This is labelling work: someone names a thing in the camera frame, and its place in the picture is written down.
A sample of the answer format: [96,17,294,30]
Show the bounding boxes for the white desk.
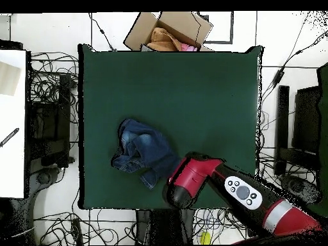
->
[0,49,27,199]

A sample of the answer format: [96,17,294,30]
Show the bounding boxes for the black upright bar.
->
[274,85,290,177]

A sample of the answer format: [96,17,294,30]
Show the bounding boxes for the black metal stand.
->
[25,74,73,168]

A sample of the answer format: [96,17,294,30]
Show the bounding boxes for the grey chair base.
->
[29,166,62,198]

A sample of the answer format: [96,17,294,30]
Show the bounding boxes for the black power adapter cable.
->
[259,29,328,108]

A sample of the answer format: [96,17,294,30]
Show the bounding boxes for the tangled black cables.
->
[33,209,136,245]
[193,208,248,245]
[28,51,79,125]

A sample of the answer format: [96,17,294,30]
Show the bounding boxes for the pink cloth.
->
[180,42,199,52]

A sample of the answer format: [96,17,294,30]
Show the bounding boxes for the black flat panel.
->
[291,85,322,154]

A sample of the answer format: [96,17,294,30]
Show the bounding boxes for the blue denim jeans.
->
[110,118,183,190]

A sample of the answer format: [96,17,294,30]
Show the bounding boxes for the slim black power strip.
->
[71,217,83,245]

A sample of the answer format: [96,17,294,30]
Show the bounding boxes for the dark green table cloth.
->
[78,44,265,211]

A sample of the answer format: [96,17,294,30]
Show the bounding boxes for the beige box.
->
[0,61,22,97]

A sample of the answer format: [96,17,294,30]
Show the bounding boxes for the black cable with inline switch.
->
[88,12,117,52]

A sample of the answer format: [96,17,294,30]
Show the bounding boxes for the brown cardboard box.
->
[123,11,213,52]

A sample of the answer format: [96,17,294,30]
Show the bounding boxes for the yellow ball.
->
[199,231,212,245]

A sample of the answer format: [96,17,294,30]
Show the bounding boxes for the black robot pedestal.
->
[135,208,196,245]

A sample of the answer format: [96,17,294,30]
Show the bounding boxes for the black ribbed strip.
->
[0,127,21,149]

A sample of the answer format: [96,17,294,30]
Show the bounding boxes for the orange towel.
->
[146,27,181,52]

